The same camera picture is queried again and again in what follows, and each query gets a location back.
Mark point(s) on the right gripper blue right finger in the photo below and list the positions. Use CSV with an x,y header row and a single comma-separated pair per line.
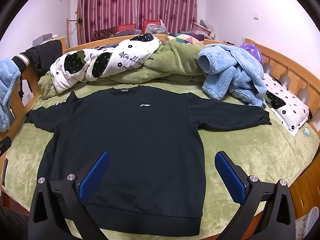
x,y
278,218

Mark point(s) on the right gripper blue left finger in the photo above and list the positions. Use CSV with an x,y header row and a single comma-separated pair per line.
x,y
55,201

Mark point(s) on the black sweatshirt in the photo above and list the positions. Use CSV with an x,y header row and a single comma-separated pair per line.
x,y
156,181

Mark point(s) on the star patterned white slipper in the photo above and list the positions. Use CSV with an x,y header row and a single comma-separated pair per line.
x,y
305,223

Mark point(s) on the green plush bed sheet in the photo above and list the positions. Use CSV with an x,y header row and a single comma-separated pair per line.
x,y
268,151

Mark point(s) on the black smartphone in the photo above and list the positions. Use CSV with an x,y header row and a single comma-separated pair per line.
x,y
5,144

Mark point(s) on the white patterned pillow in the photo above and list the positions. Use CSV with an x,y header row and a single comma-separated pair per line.
x,y
289,109

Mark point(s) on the light blue fleece garment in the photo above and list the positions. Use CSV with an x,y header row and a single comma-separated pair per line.
x,y
9,74

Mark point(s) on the white black patterned quilt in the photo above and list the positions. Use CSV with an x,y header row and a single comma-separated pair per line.
x,y
88,65

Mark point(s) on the light blue fleece robe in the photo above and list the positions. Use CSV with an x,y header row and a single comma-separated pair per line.
x,y
233,70

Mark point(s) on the black garment on footboard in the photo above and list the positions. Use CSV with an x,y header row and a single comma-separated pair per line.
x,y
41,57

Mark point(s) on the purple plush toy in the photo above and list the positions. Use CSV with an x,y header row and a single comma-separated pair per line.
x,y
254,51

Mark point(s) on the green plush blanket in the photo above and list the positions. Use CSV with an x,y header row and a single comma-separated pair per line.
x,y
172,61

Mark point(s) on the colourful triangle pattern cushion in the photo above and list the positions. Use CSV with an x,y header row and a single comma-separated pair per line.
x,y
192,38

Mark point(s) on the wooden coat rack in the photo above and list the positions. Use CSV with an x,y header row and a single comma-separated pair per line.
x,y
73,30

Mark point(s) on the red chair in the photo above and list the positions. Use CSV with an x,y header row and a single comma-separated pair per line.
x,y
133,25

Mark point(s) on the maroon striped curtain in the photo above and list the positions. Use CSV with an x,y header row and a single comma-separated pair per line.
x,y
177,15

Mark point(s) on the wooden bed frame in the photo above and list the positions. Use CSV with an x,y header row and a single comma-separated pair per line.
x,y
305,189

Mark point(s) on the white wall switch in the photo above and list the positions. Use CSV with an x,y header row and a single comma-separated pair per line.
x,y
255,16

